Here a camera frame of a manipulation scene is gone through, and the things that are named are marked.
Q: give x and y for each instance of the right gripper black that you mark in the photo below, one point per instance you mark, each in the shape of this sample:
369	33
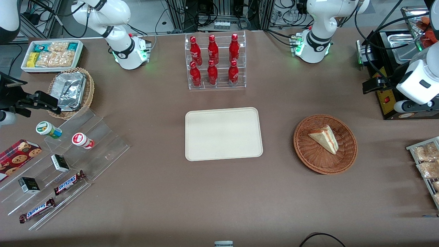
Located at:
10	97

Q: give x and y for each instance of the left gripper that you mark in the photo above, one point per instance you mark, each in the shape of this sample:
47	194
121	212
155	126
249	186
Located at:
380	83

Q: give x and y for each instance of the triangle sandwich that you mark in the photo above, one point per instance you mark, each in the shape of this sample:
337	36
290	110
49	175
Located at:
324	139

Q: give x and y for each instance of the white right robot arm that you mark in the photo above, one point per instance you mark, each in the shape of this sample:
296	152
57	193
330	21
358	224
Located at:
113	13

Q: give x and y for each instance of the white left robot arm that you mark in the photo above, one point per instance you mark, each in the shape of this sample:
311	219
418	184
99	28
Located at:
322	20

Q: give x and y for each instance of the tan wicker basket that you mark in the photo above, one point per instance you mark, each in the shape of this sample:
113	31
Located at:
89	92

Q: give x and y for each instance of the brown round wicker basket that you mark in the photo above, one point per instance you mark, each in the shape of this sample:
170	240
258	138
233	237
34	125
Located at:
319	161

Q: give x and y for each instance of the cream plastic tray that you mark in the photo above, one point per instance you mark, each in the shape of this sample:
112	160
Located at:
223	133

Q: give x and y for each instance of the black food warmer cabinet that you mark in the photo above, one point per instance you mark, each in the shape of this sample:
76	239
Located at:
387	103

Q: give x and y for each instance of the silver foil container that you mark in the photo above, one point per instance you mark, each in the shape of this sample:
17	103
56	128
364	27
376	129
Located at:
70	91

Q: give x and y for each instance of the green lid cup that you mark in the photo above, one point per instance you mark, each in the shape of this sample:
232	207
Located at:
48	129

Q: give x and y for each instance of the clear cracker bag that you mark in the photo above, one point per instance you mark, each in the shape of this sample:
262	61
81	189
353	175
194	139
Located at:
58	46
67	58
49	59

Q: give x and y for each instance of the yellow snack packet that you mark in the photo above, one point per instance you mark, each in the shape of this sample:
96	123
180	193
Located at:
32	59

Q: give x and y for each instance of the red lid cup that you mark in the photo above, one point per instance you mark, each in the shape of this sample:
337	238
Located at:
81	140

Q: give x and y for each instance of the teal snack packet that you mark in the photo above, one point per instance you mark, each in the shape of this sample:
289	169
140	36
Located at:
41	47
72	46

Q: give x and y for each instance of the white snack bin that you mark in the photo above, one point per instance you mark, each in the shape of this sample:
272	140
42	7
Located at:
79	55

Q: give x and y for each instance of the small dark box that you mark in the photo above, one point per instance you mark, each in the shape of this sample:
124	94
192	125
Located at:
60	163
29	185

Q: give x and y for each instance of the red cookie box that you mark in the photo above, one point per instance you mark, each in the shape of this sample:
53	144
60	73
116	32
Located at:
17	157

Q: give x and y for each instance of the clear acrylic stepped stand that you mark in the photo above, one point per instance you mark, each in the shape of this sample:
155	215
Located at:
103	144

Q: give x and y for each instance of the clear pastry bag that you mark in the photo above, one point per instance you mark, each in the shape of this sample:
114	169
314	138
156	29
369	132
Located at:
436	186
428	169
437	199
425	152

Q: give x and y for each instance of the Snickers bar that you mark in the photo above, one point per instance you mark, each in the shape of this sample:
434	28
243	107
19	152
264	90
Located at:
68	183
37	210

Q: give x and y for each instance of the red cola bottle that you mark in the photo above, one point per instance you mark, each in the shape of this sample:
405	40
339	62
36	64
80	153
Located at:
195	76
195	51
233	73
234	49
213	50
212	74

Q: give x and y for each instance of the clear acrylic bottle rack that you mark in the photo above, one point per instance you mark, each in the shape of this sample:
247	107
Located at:
221	85

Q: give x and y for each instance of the white power strip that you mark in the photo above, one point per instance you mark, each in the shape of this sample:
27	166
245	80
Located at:
222	25

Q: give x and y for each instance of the small grey device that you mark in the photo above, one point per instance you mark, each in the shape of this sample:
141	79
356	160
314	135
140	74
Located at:
223	244

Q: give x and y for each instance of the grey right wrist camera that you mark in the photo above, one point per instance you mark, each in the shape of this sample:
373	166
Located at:
7	118

